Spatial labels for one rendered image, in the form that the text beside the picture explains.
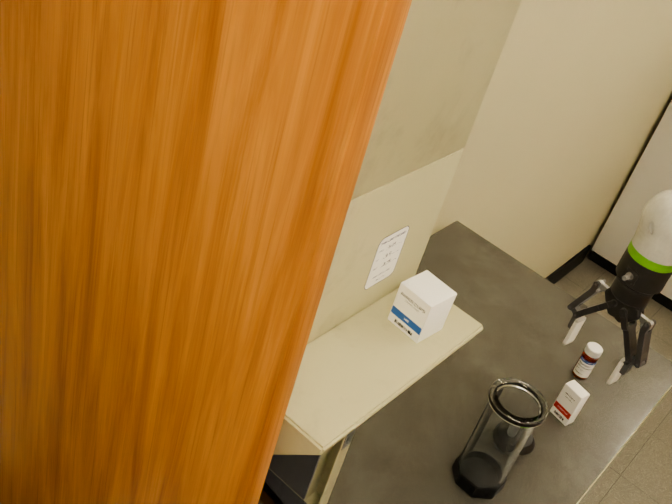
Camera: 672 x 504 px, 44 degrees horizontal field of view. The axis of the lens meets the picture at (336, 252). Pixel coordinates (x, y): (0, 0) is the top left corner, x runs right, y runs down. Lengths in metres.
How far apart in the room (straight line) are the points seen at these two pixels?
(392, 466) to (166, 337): 0.89
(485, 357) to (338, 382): 1.04
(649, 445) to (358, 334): 2.58
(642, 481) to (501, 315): 1.40
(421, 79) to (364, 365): 0.33
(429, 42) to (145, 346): 0.41
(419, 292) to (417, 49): 0.32
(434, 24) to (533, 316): 1.41
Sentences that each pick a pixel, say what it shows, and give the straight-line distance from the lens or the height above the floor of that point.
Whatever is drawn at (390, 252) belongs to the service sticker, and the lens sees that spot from 1.00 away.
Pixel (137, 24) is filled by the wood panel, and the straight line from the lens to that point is 0.73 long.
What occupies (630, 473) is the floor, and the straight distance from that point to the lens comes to 3.34.
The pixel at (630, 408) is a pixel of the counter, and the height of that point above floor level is 0.94.
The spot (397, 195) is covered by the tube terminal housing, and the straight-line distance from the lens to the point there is 0.93.
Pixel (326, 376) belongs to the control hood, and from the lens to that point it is 0.94.
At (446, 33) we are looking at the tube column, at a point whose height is 1.88.
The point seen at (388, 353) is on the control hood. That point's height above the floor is 1.51.
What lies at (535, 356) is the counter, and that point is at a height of 0.94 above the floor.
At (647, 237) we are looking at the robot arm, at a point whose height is 1.44.
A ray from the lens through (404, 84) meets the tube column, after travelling 0.81.
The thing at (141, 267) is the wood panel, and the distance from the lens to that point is 0.82.
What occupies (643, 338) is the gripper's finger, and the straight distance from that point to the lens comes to 1.69.
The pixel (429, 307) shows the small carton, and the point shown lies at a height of 1.57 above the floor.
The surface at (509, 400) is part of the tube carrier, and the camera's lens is 1.61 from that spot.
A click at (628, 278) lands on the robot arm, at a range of 1.62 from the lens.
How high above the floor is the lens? 2.16
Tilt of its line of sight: 36 degrees down
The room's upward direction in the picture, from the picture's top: 17 degrees clockwise
